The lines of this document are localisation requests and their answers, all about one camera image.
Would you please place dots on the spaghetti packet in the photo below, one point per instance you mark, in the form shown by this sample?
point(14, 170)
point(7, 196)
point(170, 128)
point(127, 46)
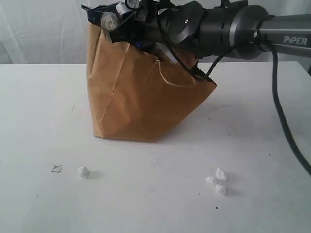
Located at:
point(103, 16)

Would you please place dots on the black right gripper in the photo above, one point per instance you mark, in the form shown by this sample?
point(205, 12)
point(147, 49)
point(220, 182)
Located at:
point(165, 23)

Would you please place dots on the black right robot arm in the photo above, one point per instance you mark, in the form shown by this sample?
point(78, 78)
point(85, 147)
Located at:
point(234, 29)

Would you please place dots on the brown paper shopping bag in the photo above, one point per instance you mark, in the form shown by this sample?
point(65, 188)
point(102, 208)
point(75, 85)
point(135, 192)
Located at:
point(134, 95)

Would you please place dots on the brown coffee pouch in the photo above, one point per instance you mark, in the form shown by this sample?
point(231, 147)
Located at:
point(165, 55)

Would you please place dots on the small white milk carton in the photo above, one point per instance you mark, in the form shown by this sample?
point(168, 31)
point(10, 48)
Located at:
point(147, 47)

